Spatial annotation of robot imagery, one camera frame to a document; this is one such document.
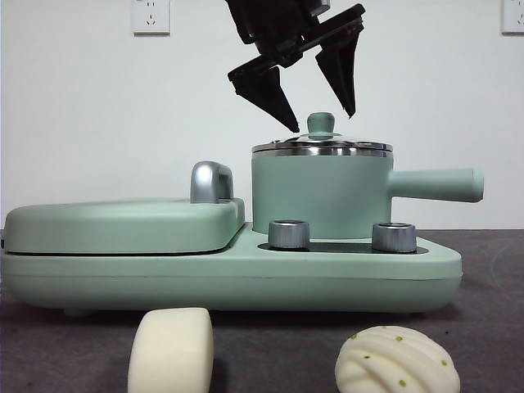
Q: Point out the silver control knob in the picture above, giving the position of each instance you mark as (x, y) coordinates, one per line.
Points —
(288, 235)
(395, 238)

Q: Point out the white bun with green dots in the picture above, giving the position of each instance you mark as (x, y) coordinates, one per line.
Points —
(393, 364)

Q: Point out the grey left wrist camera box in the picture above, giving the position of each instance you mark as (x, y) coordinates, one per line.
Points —
(320, 5)

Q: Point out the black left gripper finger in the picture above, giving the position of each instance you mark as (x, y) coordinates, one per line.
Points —
(268, 94)
(341, 69)

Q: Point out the plain white steamed bun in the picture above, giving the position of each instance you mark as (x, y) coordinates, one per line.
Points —
(172, 352)

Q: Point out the mint green breakfast machine base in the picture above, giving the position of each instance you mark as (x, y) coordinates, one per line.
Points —
(245, 282)

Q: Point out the mint green griddle lid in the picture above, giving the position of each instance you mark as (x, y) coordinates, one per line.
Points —
(123, 225)

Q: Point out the white wall socket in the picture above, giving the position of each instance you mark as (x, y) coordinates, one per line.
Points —
(513, 16)
(150, 18)

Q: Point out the glass pot lid green knob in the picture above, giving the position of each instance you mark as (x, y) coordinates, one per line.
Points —
(321, 123)

